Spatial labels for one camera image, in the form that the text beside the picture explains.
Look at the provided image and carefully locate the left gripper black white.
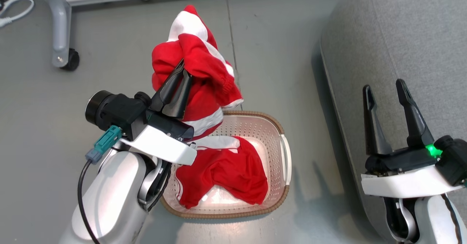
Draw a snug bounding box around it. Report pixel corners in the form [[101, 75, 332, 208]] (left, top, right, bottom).
[[120, 59, 198, 166]]

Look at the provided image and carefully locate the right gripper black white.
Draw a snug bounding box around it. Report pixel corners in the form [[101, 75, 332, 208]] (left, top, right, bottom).
[[361, 79, 464, 199]]

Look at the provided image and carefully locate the red white striped sweater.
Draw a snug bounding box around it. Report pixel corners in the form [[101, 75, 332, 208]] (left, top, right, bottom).
[[151, 5, 244, 142]]

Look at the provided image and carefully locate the red garment thin white piping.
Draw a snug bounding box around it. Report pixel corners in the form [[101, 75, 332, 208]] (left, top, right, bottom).
[[175, 135, 269, 209]]

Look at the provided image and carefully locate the white perforated laundry basket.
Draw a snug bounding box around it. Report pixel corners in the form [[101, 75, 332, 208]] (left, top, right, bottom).
[[160, 110, 292, 219]]

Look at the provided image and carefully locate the grey fabric sofa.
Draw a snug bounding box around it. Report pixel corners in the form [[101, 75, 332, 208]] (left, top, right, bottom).
[[320, 0, 467, 244]]

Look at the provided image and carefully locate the black caster wheel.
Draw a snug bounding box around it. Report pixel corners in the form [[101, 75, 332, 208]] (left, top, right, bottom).
[[60, 48, 80, 71]]

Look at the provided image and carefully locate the grey partition leg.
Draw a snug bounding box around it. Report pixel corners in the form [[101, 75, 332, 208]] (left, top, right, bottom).
[[31, 0, 72, 68]]

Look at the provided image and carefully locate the teal cable connector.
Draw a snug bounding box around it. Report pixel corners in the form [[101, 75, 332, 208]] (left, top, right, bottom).
[[85, 125, 123, 164]]

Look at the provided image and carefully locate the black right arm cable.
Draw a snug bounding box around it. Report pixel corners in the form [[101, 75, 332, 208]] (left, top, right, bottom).
[[441, 193, 463, 244]]

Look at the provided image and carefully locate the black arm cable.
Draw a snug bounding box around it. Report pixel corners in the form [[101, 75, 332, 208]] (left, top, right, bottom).
[[441, 193, 463, 244], [77, 159, 101, 244]]

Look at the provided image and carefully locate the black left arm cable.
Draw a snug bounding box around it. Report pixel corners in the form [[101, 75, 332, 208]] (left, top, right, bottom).
[[77, 159, 101, 244]]

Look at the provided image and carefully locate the white cable with plug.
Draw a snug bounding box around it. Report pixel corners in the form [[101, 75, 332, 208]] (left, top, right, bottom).
[[0, 0, 35, 28]]

